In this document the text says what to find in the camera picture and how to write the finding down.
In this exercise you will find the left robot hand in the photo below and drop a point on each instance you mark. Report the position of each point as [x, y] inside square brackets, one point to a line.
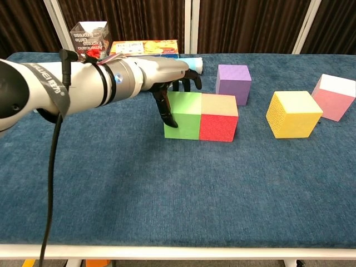
[164, 69]

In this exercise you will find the green cube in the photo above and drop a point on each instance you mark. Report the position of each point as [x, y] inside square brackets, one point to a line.
[186, 125]

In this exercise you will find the purple cube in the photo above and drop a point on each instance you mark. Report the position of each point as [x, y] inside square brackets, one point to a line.
[233, 86]

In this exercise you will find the yellow cube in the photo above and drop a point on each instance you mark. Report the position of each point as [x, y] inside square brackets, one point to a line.
[297, 122]

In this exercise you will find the pink cube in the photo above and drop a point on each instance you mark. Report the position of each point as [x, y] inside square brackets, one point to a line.
[332, 103]

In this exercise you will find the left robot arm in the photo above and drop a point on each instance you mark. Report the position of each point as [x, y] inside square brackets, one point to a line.
[83, 86]

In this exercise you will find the red cube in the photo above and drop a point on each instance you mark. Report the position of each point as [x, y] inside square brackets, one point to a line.
[218, 126]

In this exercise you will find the orange cracker box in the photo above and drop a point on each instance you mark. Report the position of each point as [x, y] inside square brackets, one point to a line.
[158, 47]

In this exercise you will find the white and cyan tube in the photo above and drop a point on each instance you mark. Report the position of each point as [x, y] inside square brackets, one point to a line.
[194, 64]

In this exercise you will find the brown curtain partition panel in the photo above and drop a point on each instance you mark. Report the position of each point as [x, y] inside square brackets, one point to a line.
[336, 25]
[22, 16]
[144, 19]
[244, 25]

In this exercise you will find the clear coffee capsule box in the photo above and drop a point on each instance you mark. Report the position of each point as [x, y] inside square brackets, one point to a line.
[89, 36]

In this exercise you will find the blue table cloth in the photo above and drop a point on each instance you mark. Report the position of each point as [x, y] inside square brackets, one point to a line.
[178, 194]

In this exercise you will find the orange plastic object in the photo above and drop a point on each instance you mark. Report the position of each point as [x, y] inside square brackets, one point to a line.
[97, 263]

